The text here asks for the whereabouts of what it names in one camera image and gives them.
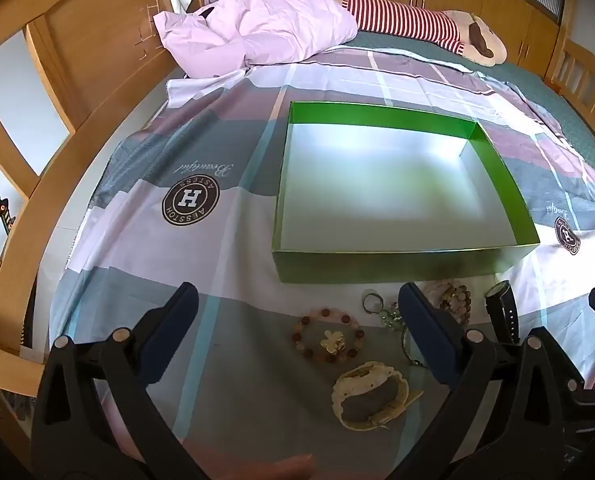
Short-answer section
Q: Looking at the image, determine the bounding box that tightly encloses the wooden headboard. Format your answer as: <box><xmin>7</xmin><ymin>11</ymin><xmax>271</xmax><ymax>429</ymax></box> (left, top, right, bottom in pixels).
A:
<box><xmin>0</xmin><ymin>0</ymin><xmax>213</xmax><ymax>381</ymax></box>

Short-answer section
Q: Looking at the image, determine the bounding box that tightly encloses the silver ring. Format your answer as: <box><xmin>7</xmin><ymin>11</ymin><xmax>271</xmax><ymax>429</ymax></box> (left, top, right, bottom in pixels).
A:
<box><xmin>361</xmin><ymin>290</ymin><xmax>385</xmax><ymax>315</ymax></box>

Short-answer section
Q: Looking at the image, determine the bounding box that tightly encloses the green crystal ornament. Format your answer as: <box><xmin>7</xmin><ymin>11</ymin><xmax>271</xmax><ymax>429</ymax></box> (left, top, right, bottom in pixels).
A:
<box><xmin>377</xmin><ymin>302</ymin><xmax>405</xmax><ymax>331</ymax></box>

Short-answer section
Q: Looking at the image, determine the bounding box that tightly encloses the cream wrist watch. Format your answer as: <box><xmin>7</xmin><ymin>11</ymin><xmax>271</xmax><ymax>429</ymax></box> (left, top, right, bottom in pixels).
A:
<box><xmin>331</xmin><ymin>360</ymin><xmax>425</xmax><ymax>432</ymax></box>

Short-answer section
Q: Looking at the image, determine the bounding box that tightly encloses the wooden beaded bracelet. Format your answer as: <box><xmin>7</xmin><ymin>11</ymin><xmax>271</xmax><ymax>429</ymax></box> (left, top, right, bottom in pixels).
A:
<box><xmin>437</xmin><ymin>285</ymin><xmax>474</xmax><ymax>325</ymax></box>

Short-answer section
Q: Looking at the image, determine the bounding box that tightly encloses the wooden footboard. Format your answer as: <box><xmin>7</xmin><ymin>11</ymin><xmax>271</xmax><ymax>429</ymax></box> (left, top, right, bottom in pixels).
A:
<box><xmin>542</xmin><ymin>35</ymin><xmax>595</xmax><ymax>126</ymax></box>

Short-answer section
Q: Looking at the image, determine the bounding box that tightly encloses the beaded bracelet with gold charm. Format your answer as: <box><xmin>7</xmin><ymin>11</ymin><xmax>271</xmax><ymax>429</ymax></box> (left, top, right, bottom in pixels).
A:
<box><xmin>291</xmin><ymin>308</ymin><xmax>367</xmax><ymax>366</ymax></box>

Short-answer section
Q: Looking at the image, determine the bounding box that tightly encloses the black wrist watch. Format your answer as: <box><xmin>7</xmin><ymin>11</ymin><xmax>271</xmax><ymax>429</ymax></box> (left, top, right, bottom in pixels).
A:
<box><xmin>485</xmin><ymin>280</ymin><xmax>521</xmax><ymax>346</ymax></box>

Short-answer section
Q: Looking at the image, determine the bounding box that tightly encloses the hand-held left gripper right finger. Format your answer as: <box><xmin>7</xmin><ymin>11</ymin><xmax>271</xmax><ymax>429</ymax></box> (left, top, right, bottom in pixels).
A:
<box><xmin>397</xmin><ymin>282</ymin><xmax>595</xmax><ymax>480</ymax></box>

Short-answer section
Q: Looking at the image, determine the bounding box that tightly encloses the pink quilt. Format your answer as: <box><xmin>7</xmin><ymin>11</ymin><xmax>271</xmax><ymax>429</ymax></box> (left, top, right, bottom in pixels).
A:
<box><xmin>152</xmin><ymin>0</ymin><xmax>359</xmax><ymax>79</ymax></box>

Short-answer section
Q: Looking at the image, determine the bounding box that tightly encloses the thin dark bangle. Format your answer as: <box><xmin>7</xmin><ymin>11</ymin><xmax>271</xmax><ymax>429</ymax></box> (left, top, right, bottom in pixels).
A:
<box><xmin>401</xmin><ymin>327</ymin><xmax>428</xmax><ymax>368</ymax></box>

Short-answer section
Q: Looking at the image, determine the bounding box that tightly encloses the printed plaid bedsheet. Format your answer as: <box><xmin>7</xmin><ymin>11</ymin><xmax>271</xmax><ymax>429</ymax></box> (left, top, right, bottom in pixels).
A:
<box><xmin>62</xmin><ymin>45</ymin><xmax>595</xmax><ymax>480</ymax></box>

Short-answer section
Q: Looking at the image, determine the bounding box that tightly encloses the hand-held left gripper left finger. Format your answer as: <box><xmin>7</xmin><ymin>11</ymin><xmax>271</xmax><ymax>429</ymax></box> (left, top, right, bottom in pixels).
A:
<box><xmin>30</xmin><ymin>281</ymin><xmax>213</xmax><ymax>480</ymax></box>

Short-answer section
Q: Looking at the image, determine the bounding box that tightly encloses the striped plush toy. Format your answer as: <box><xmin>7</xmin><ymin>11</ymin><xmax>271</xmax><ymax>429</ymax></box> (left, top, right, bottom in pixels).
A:
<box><xmin>327</xmin><ymin>0</ymin><xmax>508</xmax><ymax>68</ymax></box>

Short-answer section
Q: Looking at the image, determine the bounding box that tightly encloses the green cardboard box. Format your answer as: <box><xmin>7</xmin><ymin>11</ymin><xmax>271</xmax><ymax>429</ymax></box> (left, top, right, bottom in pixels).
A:
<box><xmin>271</xmin><ymin>101</ymin><xmax>541</xmax><ymax>285</ymax></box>

